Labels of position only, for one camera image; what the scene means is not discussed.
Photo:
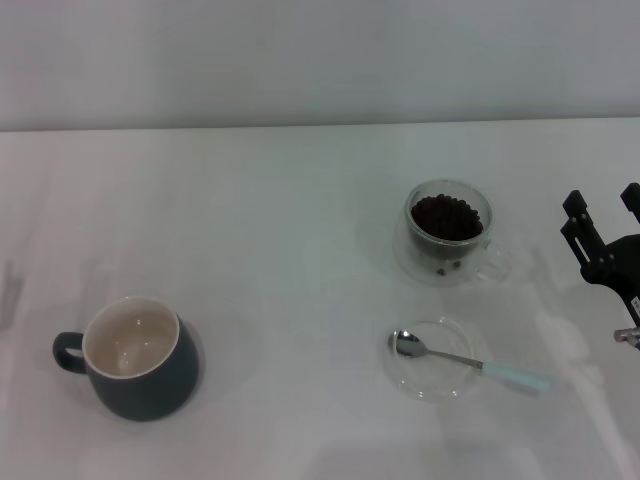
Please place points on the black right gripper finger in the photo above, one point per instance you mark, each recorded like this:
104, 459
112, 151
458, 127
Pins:
585, 240
634, 200

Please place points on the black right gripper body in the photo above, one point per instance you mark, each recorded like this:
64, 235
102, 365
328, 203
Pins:
622, 270

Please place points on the round clear glass saucer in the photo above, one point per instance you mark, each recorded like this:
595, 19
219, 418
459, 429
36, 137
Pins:
435, 382

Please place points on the dark grey ceramic mug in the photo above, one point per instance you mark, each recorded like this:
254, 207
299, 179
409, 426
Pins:
150, 395

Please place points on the coffee beans pile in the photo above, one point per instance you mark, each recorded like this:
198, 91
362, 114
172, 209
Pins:
445, 217

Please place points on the double-walled glass cup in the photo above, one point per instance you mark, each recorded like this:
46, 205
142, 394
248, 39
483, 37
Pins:
410, 250

